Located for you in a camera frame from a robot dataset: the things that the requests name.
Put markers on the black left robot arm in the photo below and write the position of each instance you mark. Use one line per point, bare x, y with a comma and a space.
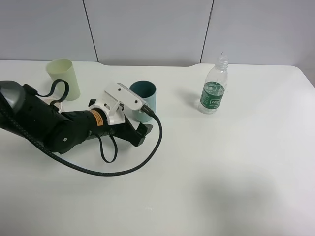
60, 132

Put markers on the pale green plastic cup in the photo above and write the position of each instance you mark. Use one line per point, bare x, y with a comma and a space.
63, 69

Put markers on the clear green-label water bottle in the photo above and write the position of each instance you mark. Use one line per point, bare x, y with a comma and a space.
214, 86

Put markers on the teal plastic cup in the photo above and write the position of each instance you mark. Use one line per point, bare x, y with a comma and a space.
147, 91

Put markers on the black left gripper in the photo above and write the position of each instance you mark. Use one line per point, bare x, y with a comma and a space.
120, 127

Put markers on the blue sleeved paper cup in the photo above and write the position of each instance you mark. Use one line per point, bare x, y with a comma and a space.
58, 105

